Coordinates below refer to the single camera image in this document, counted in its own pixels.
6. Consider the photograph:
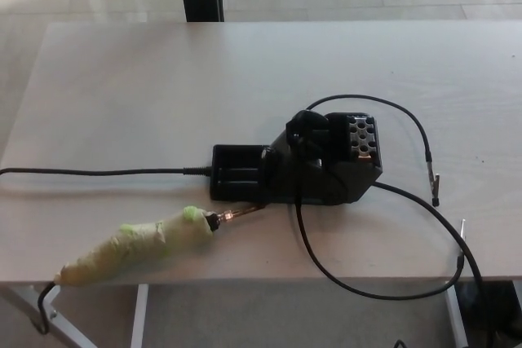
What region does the tape-wrapped soldering iron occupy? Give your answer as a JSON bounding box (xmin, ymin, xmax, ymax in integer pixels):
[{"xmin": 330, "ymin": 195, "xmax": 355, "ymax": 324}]
[{"xmin": 55, "ymin": 204, "xmax": 268, "ymax": 287}]

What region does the black soldering station base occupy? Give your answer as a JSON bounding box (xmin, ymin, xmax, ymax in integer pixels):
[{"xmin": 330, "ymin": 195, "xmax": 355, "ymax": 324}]
[{"xmin": 210, "ymin": 109, "xmax": 386, "ymax": 205}]

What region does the dark bulky object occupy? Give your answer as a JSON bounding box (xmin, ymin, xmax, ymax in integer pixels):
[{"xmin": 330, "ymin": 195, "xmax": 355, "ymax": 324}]
[{"xmin": 456, "ymin": 280, "xmax": 522, "ymax": 348}]

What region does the black soldering iron cable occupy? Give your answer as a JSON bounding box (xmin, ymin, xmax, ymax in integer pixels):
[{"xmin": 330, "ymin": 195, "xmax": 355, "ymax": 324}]
[{"xmin": 0, "ymin": 165, "xmax": 213, "ymax": 335}]

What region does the thick black power cable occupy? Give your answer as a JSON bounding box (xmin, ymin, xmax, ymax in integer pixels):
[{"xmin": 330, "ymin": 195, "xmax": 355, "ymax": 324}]
[{"xmin": 373, "ymin": 182, "xmax": 487, "ymax": 286}]

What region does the white metal table frame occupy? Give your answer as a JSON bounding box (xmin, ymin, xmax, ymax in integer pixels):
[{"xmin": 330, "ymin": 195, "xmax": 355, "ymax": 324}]
[{"xmin": 0, "ymin": 282, "xmax": 470, "ymax": 348}]

